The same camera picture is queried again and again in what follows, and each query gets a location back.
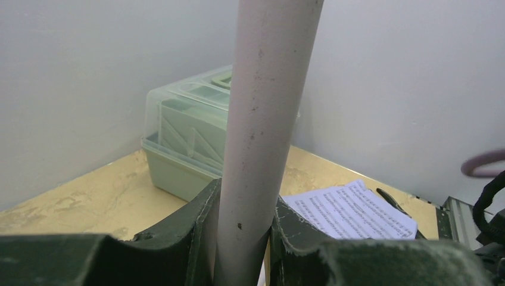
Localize lilac perforated music stand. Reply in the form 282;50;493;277
213;1;323;285

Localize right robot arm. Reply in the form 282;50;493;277
472;172;504;285

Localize translucent green storage box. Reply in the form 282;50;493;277
141;66;232;201

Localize black handled tool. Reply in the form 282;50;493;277
376;188;426;240

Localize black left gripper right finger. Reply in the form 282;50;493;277
269;199;492;285

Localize white sheet music pages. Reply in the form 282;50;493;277
280;181;417;240

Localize aluminium frame rails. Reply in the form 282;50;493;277
436;197;482;250

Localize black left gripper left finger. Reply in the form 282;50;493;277
1;179;221;285

